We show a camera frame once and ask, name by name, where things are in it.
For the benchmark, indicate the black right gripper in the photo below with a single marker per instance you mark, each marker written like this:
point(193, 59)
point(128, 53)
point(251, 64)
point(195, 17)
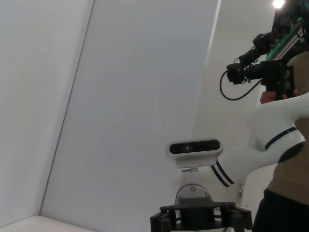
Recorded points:
point(196, 210)

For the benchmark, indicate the black handheld camera rig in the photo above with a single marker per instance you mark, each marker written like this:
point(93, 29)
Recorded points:
point(272, 72)

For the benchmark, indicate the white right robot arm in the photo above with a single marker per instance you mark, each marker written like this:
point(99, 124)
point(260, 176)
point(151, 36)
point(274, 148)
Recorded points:
point(265, 120)

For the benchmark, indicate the person's right hand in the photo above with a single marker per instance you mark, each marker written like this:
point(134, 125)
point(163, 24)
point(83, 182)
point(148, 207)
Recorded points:
point(268, 96)

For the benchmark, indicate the person in brown shirt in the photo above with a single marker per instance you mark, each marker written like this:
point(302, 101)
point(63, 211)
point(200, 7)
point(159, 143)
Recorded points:
point(289, 181)

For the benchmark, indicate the green ceiling pipe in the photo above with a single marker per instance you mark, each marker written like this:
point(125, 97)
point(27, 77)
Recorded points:
point(282, 39)

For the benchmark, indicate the round ceiling lamp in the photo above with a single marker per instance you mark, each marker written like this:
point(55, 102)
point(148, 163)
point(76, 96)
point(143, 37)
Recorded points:
point(277, 3)

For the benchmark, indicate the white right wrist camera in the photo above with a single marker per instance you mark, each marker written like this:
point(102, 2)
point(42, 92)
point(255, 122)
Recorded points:
point(193, 148)

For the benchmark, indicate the grey ceiling rail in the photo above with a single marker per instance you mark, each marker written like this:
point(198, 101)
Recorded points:
point(290, 42)

